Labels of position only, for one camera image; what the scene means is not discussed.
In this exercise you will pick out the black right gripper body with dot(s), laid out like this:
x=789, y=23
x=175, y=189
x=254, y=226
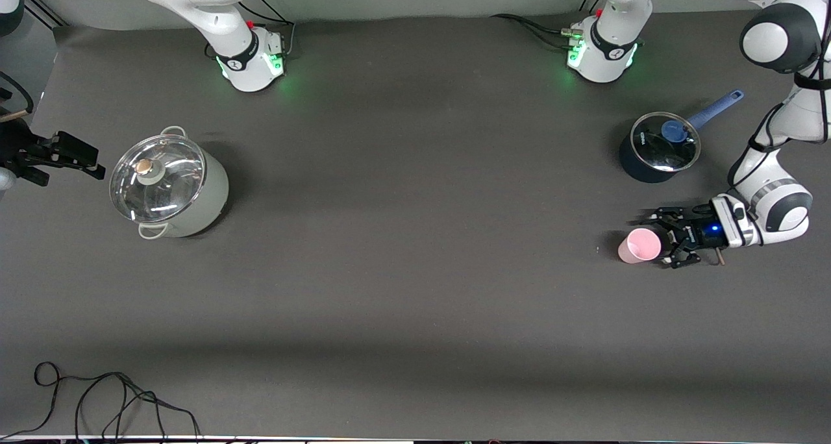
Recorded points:
x=14, y=147

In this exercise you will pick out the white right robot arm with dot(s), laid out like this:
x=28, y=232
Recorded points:
x=221, y=22

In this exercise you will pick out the glass lid with beige knob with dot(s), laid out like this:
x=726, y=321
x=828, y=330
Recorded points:
x=162, y=197

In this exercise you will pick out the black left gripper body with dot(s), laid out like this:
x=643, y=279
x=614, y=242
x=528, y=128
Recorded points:
x=700, y=234

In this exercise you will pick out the dark blue saucepan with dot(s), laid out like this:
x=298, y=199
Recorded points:
x=639, y=168

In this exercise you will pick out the glass lid with blue knob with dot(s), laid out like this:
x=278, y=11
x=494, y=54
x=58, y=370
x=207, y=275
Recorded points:
x=652, y=148

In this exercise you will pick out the pink cup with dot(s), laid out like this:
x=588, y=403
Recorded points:
x=637, y=248

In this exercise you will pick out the dark grey table mat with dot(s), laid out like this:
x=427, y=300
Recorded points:
x=415, y=269

